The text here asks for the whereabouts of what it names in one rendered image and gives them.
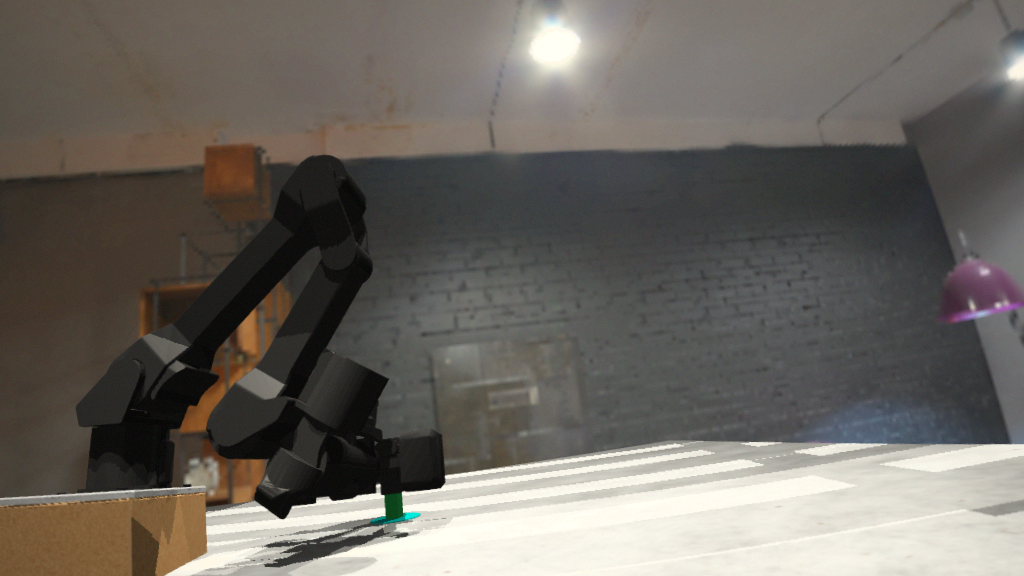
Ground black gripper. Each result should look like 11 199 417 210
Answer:
293 428 446 507

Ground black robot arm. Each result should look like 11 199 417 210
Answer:
76 154 389 519

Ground cyan circle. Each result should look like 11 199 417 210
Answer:
370 513 420 524

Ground green rectangular post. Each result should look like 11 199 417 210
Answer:
384 493 403 520

